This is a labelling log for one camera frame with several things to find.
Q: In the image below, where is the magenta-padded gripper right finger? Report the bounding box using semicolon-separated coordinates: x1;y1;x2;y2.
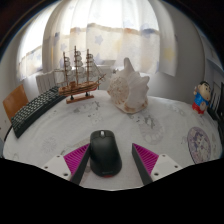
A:
131;143;184;186

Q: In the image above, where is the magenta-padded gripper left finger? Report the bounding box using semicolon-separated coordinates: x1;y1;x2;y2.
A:
42;143;92;186

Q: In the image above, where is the black computer mouse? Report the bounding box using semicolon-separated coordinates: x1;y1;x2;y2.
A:
89;129;123;178

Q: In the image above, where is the round purple printed mouse pad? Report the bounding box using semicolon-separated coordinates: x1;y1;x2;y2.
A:
186;126;212;164

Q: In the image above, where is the white printed tablecloth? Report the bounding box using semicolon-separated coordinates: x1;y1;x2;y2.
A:
2;89;224;172

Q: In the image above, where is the black keyboard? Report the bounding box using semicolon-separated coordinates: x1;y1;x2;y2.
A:
10;85;67;139

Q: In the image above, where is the large white conch shell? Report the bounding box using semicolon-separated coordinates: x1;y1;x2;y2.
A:
106;57;151;115

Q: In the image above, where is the wooden model sailing ship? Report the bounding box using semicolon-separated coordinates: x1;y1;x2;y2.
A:
54;45;107;105

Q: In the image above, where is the cartoon boy figure clock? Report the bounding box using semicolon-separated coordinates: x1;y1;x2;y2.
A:
191;80;212;116

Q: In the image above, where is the black router with antennas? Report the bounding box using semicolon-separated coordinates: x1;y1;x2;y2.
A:
208;81;224;134

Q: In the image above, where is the white star-print curtain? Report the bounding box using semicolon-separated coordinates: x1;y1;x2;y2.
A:
16;0;178;81

